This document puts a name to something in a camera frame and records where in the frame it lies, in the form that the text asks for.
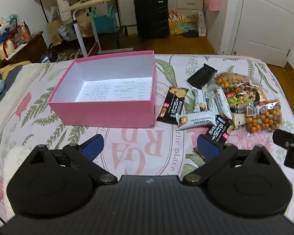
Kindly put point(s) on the black suitcase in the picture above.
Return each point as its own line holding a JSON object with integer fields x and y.
{"x": 152, "y": 17}

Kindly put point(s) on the black bag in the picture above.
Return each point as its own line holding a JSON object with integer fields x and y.
{"x": 49, "y": 53}

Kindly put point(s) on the white snack bar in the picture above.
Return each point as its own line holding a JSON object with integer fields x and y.
{"x": 200, "y": 100}
{"x": 196, "y": 122}
{"x": 212, "y": 102}
{"x": 223, "y": 102}

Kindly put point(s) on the white plastic packet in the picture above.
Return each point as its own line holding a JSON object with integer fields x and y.
{"x": 202, "y": 27}

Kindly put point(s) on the white door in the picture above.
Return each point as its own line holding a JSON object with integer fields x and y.
{"x": 259, "y": 29}

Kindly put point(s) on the pink cardboard box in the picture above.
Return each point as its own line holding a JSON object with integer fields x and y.
{"x": 100, "y": 115}

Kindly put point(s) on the grey yellow blanket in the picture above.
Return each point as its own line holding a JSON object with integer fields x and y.
{"x": 14, "y": 69}

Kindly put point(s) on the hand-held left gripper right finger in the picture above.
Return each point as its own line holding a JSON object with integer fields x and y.
{"x": 208, "y": 148}

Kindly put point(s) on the dark wooden nightstand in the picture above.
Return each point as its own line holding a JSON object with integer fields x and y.
{"x": 31, "y": 46}

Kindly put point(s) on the teal bag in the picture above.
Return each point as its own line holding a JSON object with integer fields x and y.
{"x": 104, "y": 24}

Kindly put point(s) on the brown paper bag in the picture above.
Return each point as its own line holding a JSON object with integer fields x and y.
{"x": 54, "y": 31}

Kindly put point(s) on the white sneakers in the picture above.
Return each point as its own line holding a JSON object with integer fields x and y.
{"x": 69, "y": 55}

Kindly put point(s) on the black orange snack bar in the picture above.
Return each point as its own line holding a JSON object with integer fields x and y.
{"x": 219, "y": 129}
{"x": 172, "y": 105}

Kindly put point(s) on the colourful gift bag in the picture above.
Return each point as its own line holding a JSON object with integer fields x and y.
{"x": 177, "y": 27}

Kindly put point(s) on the large clear bag of nuts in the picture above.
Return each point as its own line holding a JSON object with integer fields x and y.
{"x": 235, "y": 88}

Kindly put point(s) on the black packet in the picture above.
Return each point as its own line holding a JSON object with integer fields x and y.
{"x": 201, "y": 77}

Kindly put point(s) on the small clear bag of nuts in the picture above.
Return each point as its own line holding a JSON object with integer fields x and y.
{"x": 264, "y": 120}

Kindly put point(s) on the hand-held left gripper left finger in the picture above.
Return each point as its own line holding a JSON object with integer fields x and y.
{"x": 93, "y": 146}

